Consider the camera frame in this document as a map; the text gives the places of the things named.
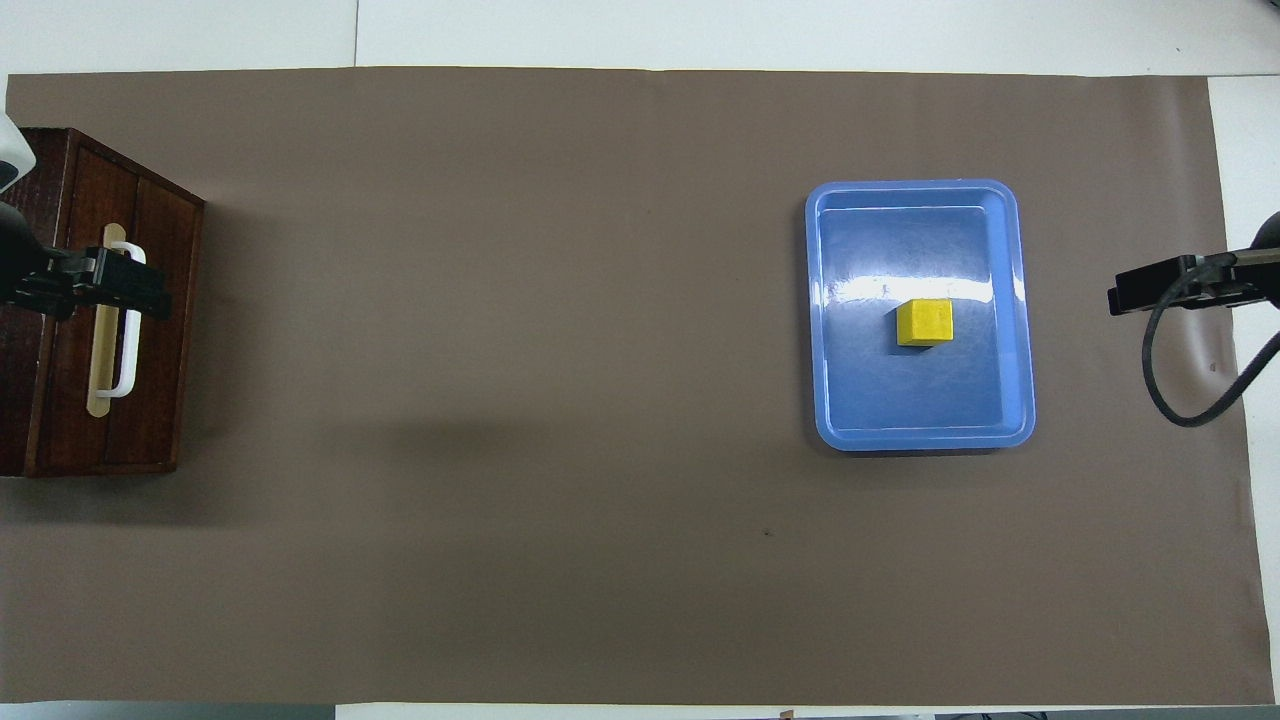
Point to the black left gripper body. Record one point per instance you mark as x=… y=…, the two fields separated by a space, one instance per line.
x=60 y=285

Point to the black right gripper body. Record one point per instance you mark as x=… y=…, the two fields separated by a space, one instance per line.
x=1215 y=285

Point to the wooden drawer with dark front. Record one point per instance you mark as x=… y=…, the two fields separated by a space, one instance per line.
x=160 y=350

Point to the yellow cube block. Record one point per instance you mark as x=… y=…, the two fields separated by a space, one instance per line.
x=925 y=322

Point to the dark wooden drawer cabinet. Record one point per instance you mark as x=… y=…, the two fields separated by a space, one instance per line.
x=25 y=400

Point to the blue plastic tray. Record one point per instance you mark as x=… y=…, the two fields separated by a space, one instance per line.
x=900 y=400

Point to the brown paper table mat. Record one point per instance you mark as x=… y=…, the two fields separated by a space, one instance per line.
x=550 y=400

